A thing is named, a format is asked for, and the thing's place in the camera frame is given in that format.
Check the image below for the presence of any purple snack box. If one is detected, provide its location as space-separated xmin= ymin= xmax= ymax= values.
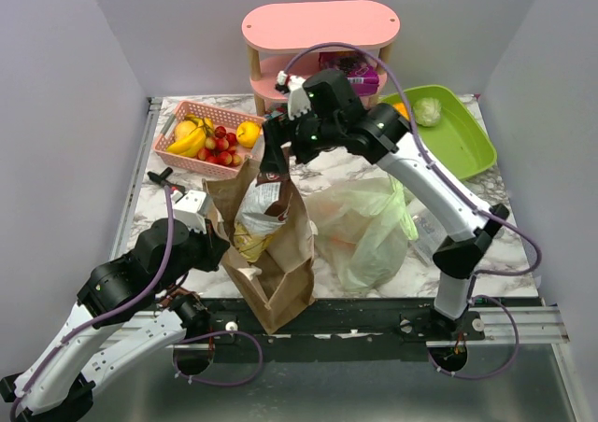
xmin=319 ymin=50 xmax=379 ymax=96

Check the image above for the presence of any yellow bell pepper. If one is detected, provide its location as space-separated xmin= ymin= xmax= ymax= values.
xmin=392 ymin=103 xmax=411 ymax=121

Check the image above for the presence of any white snack bag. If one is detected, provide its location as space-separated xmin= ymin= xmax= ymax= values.
xmin=233 ymin=179 xmax=284 ymax=263

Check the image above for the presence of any small black T-handle tool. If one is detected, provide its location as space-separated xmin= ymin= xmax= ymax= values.
xmin=147 ymin=167 xmax=176 ymax=189

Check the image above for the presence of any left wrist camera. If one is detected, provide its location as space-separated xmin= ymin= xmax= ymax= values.
xmin=171 ymin=188 xmax=212 ymax=233

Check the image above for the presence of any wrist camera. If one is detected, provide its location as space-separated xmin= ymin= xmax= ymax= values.
xmin=275 ymin=70 xmax=311 ymax=120
xmin=171 ymin=188 xmax=212 ymax=233

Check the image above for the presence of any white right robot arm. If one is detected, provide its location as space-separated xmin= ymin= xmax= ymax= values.
xmin=261 ymin=69 xmax=509 ymax=340

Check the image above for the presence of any red cherry bunch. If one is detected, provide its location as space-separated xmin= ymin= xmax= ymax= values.
xmin=195 ymin=125 xmax=244 ymax=168

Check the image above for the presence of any yellow banana bunch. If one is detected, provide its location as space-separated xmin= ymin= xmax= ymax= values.
xmin=166 ymin=114 xmax=214 ymax=158

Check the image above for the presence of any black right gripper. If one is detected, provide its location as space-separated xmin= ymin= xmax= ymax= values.
xmin=258 ymin=104 xmax=341 ymax=176

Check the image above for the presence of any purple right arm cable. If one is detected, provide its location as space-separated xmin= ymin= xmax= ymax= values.
xmin=279 ymin=42 xmax=544 ymax=381

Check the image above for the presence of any green cabbage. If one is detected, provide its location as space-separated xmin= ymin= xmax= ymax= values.
xmin=412 ymin=97 xmax=442 ymax=127

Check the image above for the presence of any light green plastic grocery bag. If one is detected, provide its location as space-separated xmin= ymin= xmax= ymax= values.
xmin=305 ymin=176 xmax=418 ymax=293

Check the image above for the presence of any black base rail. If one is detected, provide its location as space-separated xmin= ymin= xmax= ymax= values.
xmin=175 ymin=298 xmax=485 ymax=363

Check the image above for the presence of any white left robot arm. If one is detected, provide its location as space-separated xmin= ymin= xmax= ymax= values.
xmin=1 ymin=218 xmax=230 ymax=421

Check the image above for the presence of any clear plastic screw box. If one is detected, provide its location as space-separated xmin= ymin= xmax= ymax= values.
xmin=411 ymin=209 xmax=447 ymax=265

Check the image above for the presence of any pink plastic fruit basket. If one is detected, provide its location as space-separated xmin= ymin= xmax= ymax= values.
xmin=153 ymin=100 xmax=264 ymax=178

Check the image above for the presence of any yellow peach fruit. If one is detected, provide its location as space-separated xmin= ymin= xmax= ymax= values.
xmin=174 ymin=120 xmax=197 ymax=141

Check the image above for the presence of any green plastic tray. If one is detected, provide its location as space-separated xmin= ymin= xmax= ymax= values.
xmin=405 ymin=85 xmax=497 ymax=180

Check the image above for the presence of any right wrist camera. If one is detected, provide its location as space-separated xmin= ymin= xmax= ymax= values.
xmin=275 ymin=70 xmax=311 ymax=120

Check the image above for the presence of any brown Tuba snack bag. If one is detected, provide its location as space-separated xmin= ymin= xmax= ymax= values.
xmin=254 ymin=172 xmax=292 ymax=231

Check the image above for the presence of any pink three-tier shelf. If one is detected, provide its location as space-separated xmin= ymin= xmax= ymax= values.
xmin=241 ymin=0 xmax=401 ymax=116

